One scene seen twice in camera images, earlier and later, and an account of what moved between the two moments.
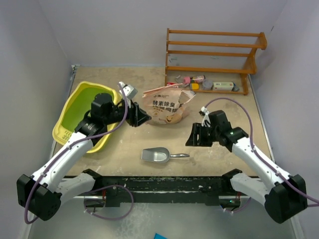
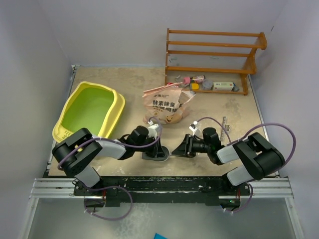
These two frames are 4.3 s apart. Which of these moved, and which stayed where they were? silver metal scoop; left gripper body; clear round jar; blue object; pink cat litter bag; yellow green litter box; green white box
Moved: left gripper body
Stayed: green white box; yellow green litter box; blue object; silver metal scoop; clear round jar; pink cat litter bag
